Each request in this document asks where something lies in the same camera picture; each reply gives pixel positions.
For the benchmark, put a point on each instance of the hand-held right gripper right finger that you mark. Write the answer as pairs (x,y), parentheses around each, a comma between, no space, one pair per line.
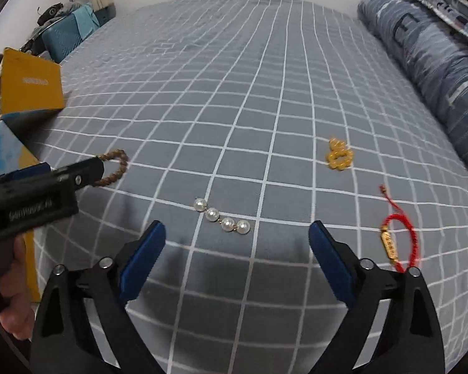
(331,261)

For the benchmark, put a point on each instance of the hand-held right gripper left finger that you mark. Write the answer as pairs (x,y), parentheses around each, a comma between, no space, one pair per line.
(144,257)

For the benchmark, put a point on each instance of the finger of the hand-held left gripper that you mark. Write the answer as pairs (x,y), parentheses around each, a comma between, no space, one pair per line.
(23,173)
(85,173)

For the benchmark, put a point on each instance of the printed cardboard box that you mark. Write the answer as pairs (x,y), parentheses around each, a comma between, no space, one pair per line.
(31,81)

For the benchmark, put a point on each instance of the person's left hand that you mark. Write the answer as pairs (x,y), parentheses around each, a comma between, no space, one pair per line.
(19,300)

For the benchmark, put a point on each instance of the teal suitcase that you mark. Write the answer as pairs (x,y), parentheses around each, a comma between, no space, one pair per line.
(62,39)

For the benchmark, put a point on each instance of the dark bag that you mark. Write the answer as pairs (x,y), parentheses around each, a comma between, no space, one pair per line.
(56,11)

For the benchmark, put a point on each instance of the grey checked bed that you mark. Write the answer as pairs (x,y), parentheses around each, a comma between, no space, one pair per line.
(257,85)

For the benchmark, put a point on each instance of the folded blue-grey quilt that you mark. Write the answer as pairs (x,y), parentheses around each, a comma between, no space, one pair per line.
(425,54)

